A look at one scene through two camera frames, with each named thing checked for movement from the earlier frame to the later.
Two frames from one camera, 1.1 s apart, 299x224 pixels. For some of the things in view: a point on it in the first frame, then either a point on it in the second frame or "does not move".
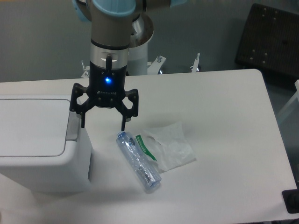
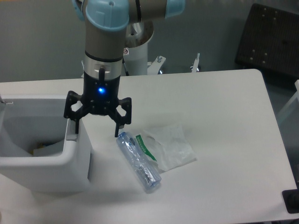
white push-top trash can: (43, 148) does not move
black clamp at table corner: (291, 198) does not move
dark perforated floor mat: (269, 40) does not move
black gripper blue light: (106, 89) to (101, 95)
